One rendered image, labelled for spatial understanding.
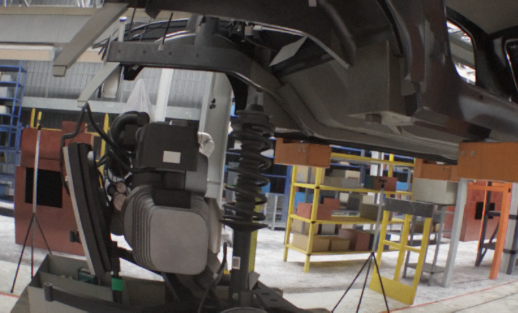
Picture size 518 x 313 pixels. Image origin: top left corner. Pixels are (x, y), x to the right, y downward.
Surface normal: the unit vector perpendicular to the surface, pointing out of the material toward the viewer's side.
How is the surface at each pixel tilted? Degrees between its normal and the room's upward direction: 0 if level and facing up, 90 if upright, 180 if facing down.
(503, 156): 90
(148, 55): 90
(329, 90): 103
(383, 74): 90
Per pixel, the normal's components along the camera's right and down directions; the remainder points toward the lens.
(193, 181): 0.66, 0.06
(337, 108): 0.22, 0.25
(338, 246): 0.33, 0.03
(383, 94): -0.94, -0.10
